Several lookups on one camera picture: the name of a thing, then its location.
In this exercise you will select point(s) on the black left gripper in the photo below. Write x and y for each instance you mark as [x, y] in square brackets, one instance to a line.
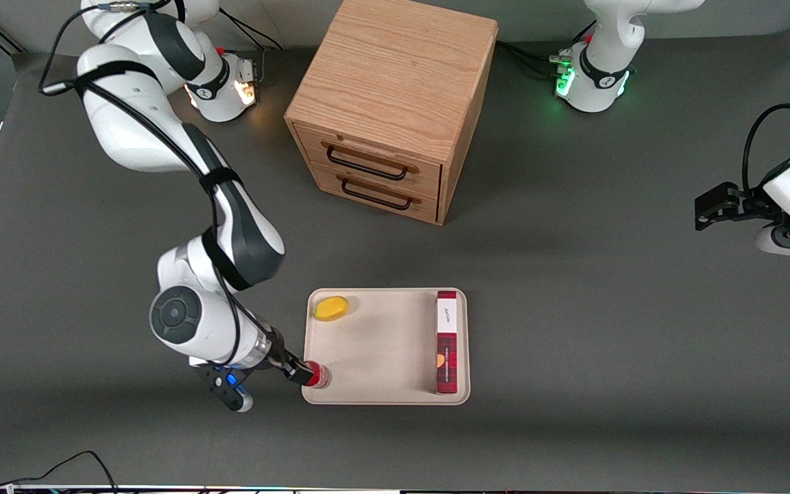
[742, 202]

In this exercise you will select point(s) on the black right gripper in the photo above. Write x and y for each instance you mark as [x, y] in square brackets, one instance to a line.
[281, 359]

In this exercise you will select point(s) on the red coke bottle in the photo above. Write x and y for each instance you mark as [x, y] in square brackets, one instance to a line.
[321, 375]

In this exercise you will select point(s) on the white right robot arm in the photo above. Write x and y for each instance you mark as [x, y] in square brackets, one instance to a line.
[134, 123]

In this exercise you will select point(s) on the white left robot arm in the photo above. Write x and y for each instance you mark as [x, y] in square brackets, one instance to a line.
[601, 41]

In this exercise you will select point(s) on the beige rectangular tray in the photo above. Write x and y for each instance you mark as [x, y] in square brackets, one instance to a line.
[381, 350]

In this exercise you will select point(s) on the yellow lemon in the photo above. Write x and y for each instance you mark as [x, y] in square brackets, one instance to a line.
[332, 308]

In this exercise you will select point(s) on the red plaid carton box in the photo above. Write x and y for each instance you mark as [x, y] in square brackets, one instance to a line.
[446, 343]

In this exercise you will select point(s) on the plain wooden drawer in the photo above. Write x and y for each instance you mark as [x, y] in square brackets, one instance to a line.
[326, 182]

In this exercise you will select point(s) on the wooden drawer with notch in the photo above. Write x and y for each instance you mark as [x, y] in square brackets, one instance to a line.
[313, 140]

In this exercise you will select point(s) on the wooden drawer cabinet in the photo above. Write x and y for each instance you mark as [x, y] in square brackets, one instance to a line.
[395, 68]

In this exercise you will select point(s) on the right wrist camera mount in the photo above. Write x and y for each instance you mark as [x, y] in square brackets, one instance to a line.
[225, 384]

